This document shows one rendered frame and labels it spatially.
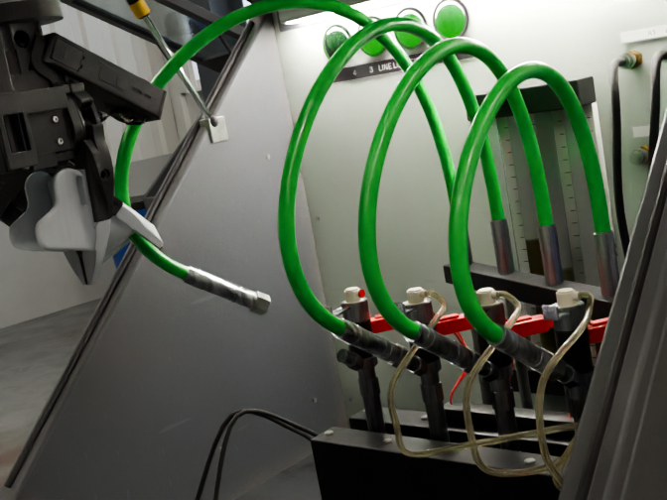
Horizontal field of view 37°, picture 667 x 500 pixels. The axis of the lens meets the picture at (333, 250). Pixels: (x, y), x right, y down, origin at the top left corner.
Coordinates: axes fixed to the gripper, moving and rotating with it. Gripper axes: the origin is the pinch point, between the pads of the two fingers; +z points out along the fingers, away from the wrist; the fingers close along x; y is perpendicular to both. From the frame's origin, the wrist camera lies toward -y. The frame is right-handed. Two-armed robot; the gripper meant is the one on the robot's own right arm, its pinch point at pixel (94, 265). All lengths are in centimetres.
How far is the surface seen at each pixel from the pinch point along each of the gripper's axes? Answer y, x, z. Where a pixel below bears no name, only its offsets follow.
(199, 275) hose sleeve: -19.3, -11.6, 5.9
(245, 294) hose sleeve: -23.4, -9.8, 9.0
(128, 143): -15.5, -13.3, -8.3
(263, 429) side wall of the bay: -41, -31, 33
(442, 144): -47.9, 0.0, -1.6
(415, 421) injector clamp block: -31.2, 3.1, 24.7
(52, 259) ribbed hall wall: -361, -606, 83
